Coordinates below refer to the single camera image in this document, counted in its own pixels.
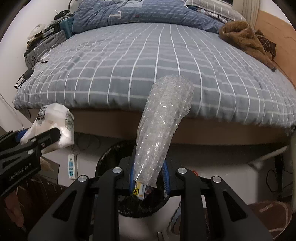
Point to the beige curtain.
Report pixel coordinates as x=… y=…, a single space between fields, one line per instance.
x=249 y=11

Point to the dark diamond-patterned cushion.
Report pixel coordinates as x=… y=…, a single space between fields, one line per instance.
x=268 y=45

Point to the person's left hand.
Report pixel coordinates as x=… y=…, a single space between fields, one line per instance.
x=13 y=208

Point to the white power strip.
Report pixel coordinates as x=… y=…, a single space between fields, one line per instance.
x=72 y=166

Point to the bed with grey checked sheet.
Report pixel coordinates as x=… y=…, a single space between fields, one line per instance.
x=138 y=58

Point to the clear bag with white padding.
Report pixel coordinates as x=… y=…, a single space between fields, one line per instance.
x=55 y=118

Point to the clear bubble wrap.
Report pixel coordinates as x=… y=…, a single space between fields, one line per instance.
x=161 y=120

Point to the grey checked pillow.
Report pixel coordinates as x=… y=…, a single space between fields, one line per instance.
x=219 y=10

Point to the wooden headboard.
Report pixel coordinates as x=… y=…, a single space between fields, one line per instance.
x=284 y=46

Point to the teal plastic stool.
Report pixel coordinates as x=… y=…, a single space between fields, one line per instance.
x=67 y=26

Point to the black device pile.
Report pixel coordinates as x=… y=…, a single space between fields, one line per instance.
x=63 y=14

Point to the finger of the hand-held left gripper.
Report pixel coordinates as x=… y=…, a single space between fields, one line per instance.
x=19 y=133
x=46 y=137

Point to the blue striped quilt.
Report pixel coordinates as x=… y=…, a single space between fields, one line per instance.
x=150 y=14

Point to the black power adapter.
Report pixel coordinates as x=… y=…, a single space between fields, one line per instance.
x=29 y=72

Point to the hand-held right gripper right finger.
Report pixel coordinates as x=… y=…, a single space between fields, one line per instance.
x=165 y=179

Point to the yellow packet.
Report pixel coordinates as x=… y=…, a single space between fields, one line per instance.
x=138 y=190

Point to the brown fleece garment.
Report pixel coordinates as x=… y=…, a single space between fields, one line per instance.
x=242 y=37

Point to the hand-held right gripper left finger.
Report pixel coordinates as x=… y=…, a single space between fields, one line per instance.
x=131 y=173

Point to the grey suitcase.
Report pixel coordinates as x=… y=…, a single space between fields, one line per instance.
x=46 y=41

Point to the trash bin with black bag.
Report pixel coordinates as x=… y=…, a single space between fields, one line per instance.
x=111 y=155

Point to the white mask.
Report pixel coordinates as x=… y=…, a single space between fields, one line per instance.
x=37 y=30

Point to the brown slipper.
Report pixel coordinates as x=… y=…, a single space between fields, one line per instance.
x=270 y=213

